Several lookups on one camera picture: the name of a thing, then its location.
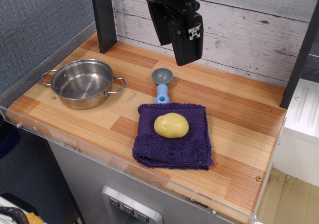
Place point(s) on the stainless steel pot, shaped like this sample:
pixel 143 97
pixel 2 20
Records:
pixel 83 84

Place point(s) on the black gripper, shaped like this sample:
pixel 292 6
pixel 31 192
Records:
pixel 177 22

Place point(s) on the clear acrylic table guard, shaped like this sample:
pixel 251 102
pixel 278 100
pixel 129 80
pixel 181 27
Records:
pixel 231 189

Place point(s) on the white side cabinet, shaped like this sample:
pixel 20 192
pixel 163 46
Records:
pixel 297 154

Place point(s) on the silver dispenser button panel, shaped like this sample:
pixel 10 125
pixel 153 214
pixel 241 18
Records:
pixel 126 210

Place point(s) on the black right vertical post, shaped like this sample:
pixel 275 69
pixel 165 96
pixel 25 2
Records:
pixel 301 58

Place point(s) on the grey toy fridge cabinet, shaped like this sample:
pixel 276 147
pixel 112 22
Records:
pixel 86 177

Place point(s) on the grey blue ice cream scoop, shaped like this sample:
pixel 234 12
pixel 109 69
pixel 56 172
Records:
pixel 162 77

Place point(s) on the yellow toy potato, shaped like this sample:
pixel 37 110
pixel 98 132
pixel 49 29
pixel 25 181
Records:
pixel 171 125

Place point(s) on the purple folded towel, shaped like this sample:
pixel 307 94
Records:
pixel 192 151

